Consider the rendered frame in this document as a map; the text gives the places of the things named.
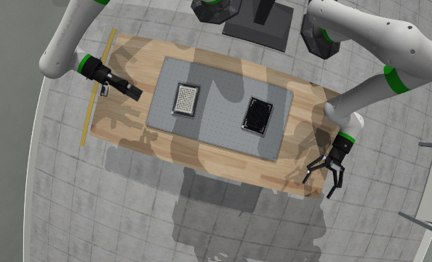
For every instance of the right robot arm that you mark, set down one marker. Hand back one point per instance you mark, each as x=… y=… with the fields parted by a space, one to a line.
x=63 y=52

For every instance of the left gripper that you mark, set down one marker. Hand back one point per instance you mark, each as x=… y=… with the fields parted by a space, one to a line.
x=335 y=153

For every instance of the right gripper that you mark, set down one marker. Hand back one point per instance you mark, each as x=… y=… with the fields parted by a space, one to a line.
x=104 y=74

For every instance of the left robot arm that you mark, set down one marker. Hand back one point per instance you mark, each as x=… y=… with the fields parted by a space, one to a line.
x=397 y=44

